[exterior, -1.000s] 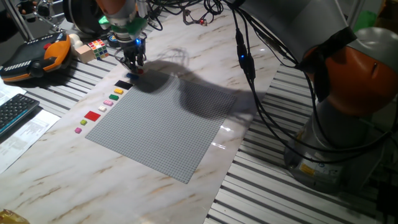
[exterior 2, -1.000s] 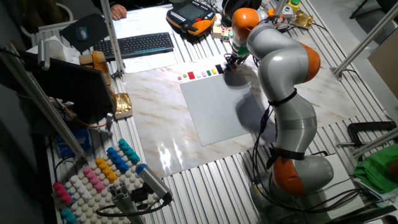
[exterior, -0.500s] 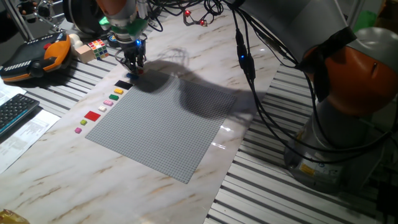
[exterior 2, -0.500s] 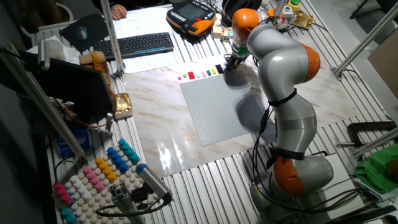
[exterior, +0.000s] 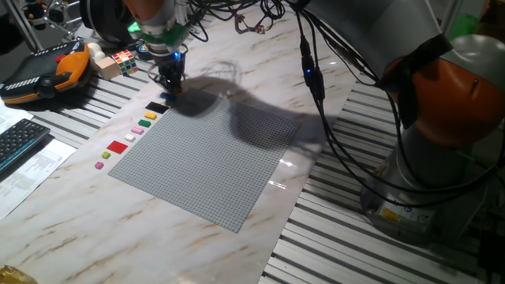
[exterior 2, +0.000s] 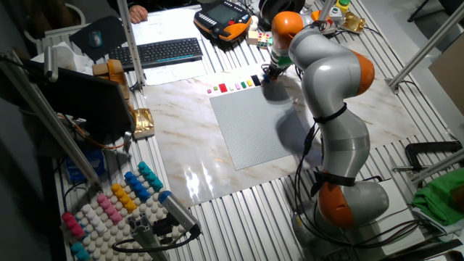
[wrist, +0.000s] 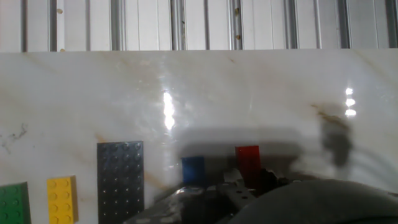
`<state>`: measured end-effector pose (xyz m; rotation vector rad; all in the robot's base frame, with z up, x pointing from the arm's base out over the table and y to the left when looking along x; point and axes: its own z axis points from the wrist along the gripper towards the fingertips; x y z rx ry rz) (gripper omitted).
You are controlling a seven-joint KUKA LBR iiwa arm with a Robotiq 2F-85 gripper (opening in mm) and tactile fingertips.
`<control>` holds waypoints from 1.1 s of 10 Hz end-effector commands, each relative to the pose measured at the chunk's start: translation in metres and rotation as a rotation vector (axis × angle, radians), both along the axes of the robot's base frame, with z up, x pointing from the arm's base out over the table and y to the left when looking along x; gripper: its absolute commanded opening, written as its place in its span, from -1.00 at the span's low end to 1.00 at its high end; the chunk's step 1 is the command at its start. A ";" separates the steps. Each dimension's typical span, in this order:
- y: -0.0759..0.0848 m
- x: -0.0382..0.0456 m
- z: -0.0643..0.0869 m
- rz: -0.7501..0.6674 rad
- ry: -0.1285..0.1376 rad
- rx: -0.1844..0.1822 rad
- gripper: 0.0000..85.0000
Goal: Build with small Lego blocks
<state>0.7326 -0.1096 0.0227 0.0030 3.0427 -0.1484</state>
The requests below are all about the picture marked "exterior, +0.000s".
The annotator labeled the printed paper sheet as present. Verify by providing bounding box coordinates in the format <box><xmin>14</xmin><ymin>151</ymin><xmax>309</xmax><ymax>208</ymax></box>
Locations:
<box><xmin>0</xmin><ymin>137</ymin><xmax>78</xmax><ymax>221</ymax></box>

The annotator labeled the aluminium frame profile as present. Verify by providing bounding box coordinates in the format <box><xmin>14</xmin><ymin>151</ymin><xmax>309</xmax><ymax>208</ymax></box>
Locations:
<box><xmin>3</xmin><ymin>0</ymin><xmax>44</xmax><ymax>52</ymax></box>

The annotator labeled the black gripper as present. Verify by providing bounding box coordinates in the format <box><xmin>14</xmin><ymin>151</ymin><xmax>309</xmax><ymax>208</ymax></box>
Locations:
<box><xmin>151</xmin><ymin>52</ymin><xmax>188</xmax><ymax>96</ymax></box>

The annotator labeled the large white paper sheet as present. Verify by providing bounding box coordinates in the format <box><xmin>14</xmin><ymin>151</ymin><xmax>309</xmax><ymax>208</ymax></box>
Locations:
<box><xmin>0</xmin><ymin>98</ymin><xmax>35</xmax><ymax>135</ymax></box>

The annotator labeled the black computer keyboard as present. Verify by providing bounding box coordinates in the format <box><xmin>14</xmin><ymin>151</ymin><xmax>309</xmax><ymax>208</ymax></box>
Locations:
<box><xmin>0</xmin><ymin>118</ymin><xmax>51</xmax><ymax>173</ymax></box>

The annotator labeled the small white figurine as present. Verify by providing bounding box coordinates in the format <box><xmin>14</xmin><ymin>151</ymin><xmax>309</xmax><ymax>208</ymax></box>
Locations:
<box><xmin>87</xmin><ymin>42</ymin><xmax>107</xmax><ymax>64</ymax></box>

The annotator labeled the gold foil packet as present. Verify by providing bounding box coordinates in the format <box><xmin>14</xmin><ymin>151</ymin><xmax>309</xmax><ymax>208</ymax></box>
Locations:
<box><xmin>0</xmin><ymin>264</ymin><xmax>39</xmax><ymax>284</ymax></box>

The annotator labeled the green cloth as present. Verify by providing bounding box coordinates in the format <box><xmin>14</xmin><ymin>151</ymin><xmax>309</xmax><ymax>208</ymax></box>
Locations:
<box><xmin>447</xmin><ymin>13</ymin><xmax>481</xmax><ymax>41</ymax></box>

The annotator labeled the grey Lego baseplate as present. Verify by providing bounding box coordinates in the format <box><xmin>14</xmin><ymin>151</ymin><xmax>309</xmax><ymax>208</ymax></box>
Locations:
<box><xmin>108</xmin><ymin>87</ymin><xmax>303</xmax><ymax>234</ymax></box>

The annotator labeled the orange and black teach pendant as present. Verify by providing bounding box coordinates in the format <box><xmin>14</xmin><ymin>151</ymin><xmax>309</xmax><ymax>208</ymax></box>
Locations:
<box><xmin>0</xmin><ymin>40</ymin><xmax>92</xmax><ymax>106</ymax></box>

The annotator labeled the square red Lego plate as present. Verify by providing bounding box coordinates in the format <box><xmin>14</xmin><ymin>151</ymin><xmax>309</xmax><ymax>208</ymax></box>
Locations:
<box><xmin>106</xmin><ymin>140</ymin><xmax>129</xmax><ymax>155</ymax></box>

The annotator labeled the plain wooden cube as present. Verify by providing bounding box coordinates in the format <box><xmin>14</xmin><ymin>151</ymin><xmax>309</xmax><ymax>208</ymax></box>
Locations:
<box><xmin>94</xmin><ymin>56</ymin><xmax>122</xmax><ymax>81</ymax></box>

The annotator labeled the black Lego plate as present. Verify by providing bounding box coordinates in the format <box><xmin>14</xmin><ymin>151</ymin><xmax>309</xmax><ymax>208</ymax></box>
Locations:
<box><xmin>144</xmin><ymin>101</ymin><xmax>170</xmax><ymax>115</ymax></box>

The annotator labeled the Rubik's cube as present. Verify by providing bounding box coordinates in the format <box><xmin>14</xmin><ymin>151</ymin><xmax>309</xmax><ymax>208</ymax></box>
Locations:
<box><xmin>111</xmin><ymin>49</ymin><xmax>140</xmax><ymax>77</ymax></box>

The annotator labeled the black filament spool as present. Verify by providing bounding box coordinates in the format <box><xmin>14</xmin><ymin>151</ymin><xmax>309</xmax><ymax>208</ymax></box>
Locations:
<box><xmin>78</xmin><ymin>0</ymin><xmax>143</xmax><ymax>44</ymax></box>

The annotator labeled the marble pattern mat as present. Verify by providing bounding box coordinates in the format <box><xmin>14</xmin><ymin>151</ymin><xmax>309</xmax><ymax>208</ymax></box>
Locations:
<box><xmin>0</xmin><ymin>3</ymin><xmax>359</xmax><ymax>284</ymax></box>

